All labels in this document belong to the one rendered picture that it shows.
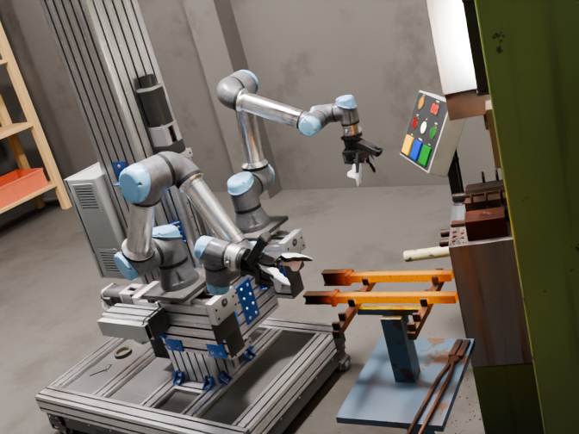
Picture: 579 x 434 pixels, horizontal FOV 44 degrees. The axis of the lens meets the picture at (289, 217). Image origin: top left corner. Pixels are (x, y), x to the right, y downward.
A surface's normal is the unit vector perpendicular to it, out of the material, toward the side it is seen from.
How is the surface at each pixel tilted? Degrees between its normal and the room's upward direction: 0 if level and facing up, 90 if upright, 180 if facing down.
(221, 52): 90
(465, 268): 90
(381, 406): 0
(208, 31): 90
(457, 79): 90
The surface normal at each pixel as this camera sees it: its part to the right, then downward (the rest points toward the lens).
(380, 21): -0.53, 0.42
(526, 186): -0.24, 0.40
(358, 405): -0.25, -0.91
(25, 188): 0.81, 0.00
